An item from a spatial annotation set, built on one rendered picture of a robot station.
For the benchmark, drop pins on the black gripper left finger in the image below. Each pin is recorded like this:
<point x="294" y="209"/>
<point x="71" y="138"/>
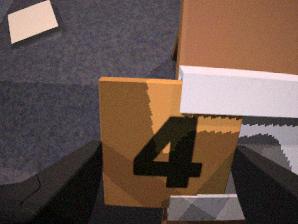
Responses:
<point x="63" y="193"/>

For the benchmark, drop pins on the beige flat square tile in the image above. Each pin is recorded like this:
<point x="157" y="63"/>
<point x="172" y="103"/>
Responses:
<point x="33" y="22"/>

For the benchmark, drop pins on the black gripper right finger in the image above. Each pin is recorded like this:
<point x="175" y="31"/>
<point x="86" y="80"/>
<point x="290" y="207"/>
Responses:
<point x="267" y="192"/>

